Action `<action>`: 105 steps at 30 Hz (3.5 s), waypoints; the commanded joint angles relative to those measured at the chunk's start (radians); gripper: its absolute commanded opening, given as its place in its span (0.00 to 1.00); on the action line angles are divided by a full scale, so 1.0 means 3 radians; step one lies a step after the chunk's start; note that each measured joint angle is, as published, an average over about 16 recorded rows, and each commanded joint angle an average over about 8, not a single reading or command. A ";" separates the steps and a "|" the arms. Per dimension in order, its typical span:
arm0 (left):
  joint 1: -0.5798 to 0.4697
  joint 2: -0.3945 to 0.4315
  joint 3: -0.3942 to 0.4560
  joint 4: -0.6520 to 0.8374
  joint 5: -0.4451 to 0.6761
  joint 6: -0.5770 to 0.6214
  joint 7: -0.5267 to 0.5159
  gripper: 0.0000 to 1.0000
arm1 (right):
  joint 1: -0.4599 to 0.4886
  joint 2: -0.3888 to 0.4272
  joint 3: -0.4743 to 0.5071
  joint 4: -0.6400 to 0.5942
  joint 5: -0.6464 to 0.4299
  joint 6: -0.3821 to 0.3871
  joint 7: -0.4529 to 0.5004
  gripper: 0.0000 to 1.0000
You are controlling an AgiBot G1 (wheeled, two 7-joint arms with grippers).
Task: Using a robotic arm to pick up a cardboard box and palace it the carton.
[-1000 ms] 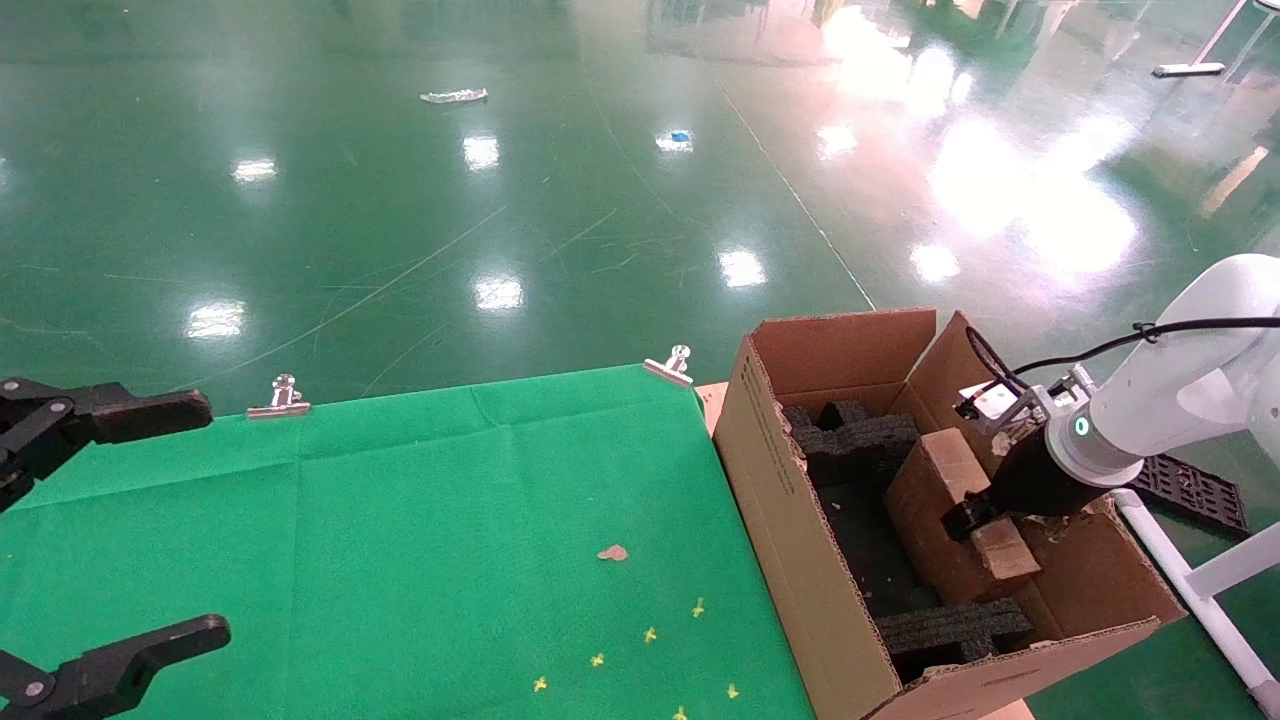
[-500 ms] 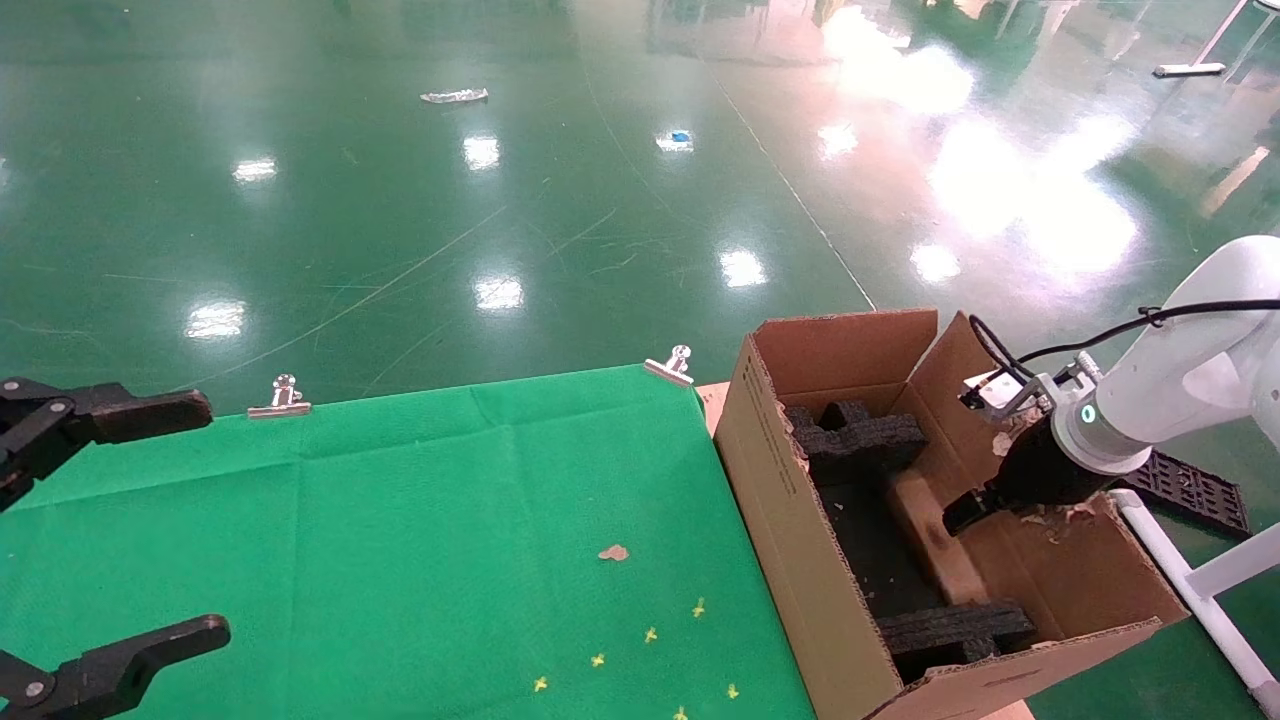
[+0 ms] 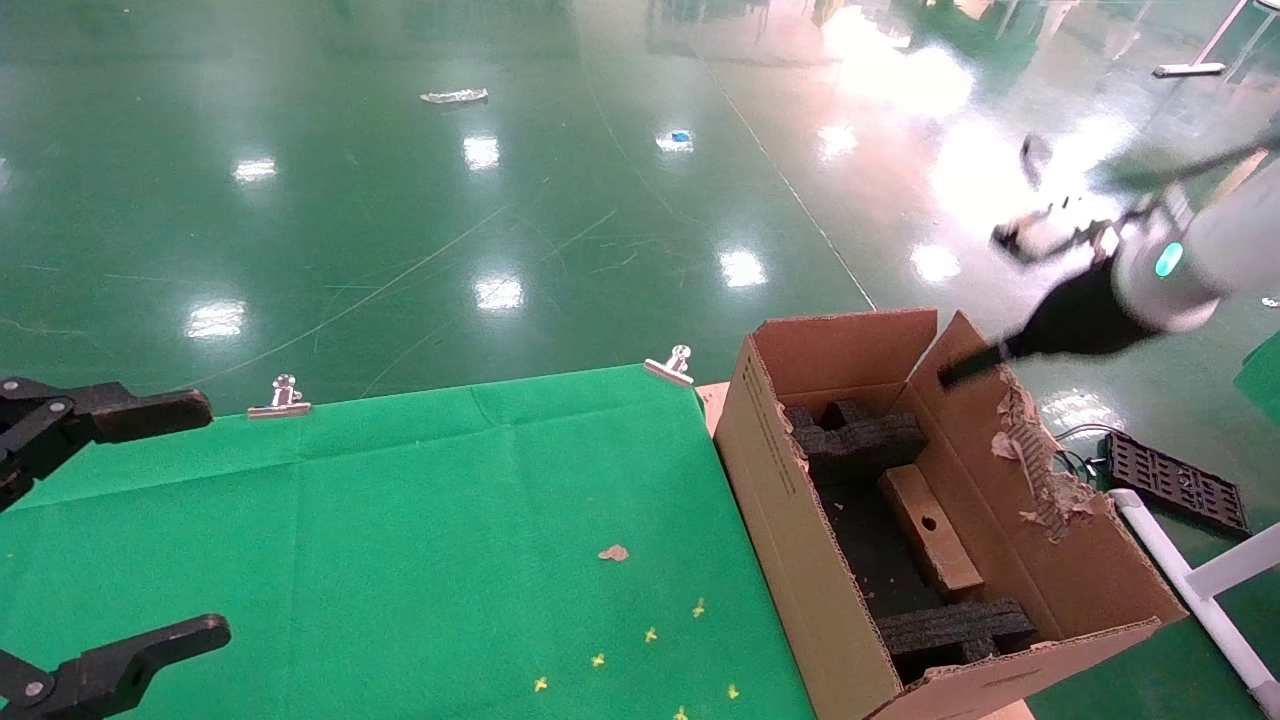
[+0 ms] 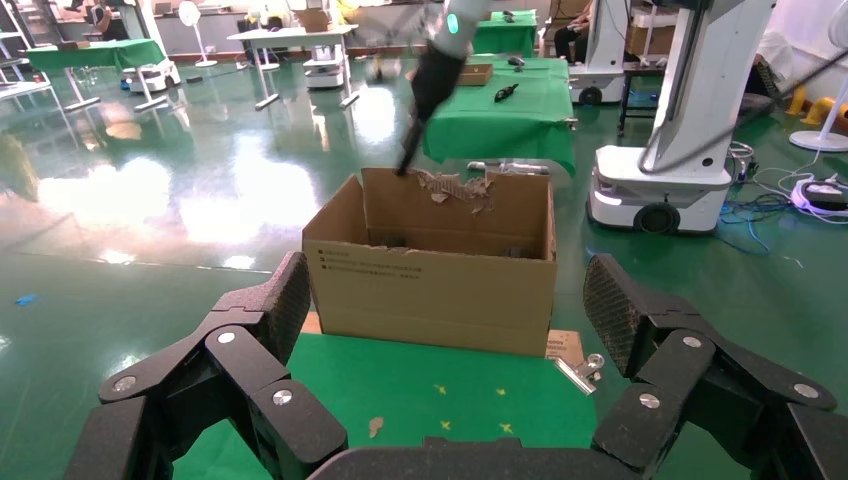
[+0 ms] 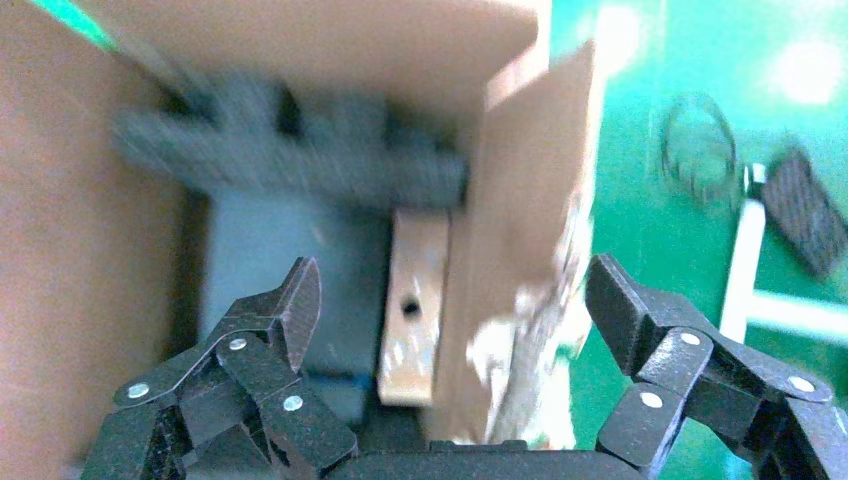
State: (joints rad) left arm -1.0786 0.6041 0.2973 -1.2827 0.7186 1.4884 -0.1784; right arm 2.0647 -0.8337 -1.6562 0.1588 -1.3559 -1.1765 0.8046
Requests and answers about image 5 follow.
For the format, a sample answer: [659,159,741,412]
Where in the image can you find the small brown cardboard box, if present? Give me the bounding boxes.
[377,208,452,407]

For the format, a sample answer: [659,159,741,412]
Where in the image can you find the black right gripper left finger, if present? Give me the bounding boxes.
[79,256,360,480]

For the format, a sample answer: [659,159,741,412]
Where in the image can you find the black foam insert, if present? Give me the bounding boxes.
[112,72,469,425]

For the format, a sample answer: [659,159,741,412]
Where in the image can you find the large open cardboard carton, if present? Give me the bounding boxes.
[0,0,607,446]

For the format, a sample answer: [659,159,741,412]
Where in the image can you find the black perforated plastic tray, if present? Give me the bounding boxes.
[760,148,848,280]

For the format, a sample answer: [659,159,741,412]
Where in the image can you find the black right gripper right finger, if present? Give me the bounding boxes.
[584,253,848,480]

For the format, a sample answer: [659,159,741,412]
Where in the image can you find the white tube frame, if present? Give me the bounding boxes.
[718,162,848,347]

